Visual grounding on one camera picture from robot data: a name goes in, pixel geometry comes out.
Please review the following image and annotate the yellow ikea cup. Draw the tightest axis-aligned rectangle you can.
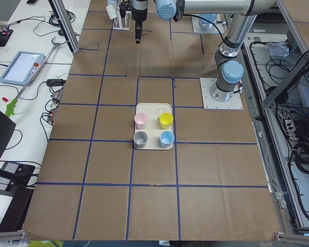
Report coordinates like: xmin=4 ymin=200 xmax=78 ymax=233
xmin=158 ymin=112 xmax=174 ymax=129

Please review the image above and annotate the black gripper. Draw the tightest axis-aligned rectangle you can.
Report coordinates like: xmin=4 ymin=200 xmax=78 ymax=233
xmin=132 ymin=8 xmax=147 ymax=44

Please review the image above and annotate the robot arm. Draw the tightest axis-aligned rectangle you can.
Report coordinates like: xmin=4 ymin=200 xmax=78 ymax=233
xmin=131 ymin=0 xmax=148 ymax=44
xmin=156 ymin=1 xmax=275 ymax=102

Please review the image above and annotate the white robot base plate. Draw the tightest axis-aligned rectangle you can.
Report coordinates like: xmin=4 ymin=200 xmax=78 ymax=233
xmin=200 ymin=78 xmax=244 ymax=110

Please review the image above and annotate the grey ikea cup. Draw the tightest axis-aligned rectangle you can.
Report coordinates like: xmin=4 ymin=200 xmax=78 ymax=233
xmin=133 ymin=131 xmax=148 ymax=149

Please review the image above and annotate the cream plastic tray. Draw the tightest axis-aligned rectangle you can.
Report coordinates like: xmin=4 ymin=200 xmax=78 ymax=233
xmin=134 ymin=103 xmax=174 ymax=150

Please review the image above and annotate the white ikea cup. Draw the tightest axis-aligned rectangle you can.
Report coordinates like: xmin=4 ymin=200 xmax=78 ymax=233
xmin=106 ymin=4 xmax=117 ymax=20

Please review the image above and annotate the green handled reach grabber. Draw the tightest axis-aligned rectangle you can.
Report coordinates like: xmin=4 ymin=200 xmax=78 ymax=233
xmin=0 ymin=38 xmax=62 ymax=117

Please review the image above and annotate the pink ikea cup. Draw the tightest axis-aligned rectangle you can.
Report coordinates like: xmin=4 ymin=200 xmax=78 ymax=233
xmin=134 ymin=112 xmax=148 ymax=129

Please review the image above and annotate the white wire cup rack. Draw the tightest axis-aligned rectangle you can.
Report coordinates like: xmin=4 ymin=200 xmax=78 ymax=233
xmin=111 ymin=0 xmax=131 ymax=30

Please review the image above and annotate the aluminium frame post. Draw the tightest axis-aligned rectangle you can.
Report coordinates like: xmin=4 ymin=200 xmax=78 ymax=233
xmin=48 ymin=0 xmax=80 ymax=54

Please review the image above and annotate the blue teach pendant tablet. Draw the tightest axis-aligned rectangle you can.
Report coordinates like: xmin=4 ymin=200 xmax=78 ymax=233
xmin=0 ymin=51 xmax=45 ymax=86

